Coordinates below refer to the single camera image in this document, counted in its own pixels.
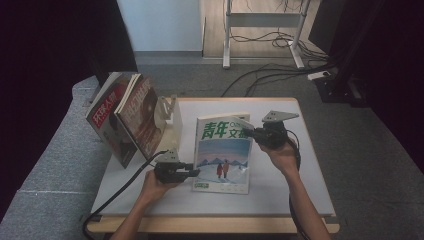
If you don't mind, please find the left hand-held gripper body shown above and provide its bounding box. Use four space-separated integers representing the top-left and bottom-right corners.
153 148 186 184

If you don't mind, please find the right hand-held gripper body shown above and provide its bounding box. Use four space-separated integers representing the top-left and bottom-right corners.
260 110 300 149

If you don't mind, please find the white magazine with snowy scene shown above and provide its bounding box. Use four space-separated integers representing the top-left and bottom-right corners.
192 112 254 195

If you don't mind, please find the beige expandable book rack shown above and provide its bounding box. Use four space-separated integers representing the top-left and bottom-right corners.
156 94 184 154

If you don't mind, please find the red-brown magazine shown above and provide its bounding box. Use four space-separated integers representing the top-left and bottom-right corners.
116 74 168 162

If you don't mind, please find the portrait magazine with red label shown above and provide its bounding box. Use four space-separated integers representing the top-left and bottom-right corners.
84 72 138 170

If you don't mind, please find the dark blue illustrated magazine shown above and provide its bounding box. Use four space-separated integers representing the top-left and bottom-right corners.
114 73 141 116

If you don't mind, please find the person's left hand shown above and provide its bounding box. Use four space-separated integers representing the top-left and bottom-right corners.
141 170 181 203

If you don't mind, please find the person's right hand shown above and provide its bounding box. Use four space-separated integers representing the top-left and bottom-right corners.
259 143 299 178

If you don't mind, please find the white power strip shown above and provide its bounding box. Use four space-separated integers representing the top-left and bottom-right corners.
307 70 332 81

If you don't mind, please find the black stand with heavy base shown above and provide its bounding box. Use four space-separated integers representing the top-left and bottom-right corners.
314 0 384 108

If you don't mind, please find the black panel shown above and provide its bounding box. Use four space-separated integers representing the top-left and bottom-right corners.
308 0 338 54

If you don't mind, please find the black curtain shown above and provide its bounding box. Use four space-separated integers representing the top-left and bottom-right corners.
0 0 139 223
329 0 424 176

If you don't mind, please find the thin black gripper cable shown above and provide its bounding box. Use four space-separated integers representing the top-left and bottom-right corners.
285 129 313 240

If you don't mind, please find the thick black gripper cable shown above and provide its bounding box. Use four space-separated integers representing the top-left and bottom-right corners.
82 149 169 240

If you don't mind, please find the tangle of black floor cables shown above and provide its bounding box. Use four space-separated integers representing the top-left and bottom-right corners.
220 0 338 98

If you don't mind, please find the white desk frame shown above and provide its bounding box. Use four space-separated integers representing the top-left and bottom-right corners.
222 0 313 70

